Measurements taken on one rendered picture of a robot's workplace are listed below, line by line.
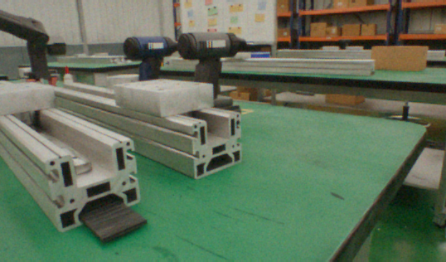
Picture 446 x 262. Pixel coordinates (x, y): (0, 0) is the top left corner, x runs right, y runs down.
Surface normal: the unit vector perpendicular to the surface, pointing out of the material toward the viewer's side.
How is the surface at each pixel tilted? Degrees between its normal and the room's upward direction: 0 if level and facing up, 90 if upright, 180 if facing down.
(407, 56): 89
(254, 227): 0
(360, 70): 90
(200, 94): 90
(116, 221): 0
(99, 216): 0
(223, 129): 90
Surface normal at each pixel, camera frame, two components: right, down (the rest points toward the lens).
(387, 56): -0.71, 0.19
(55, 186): 0.70, 0.18
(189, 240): -0.03, -0.96
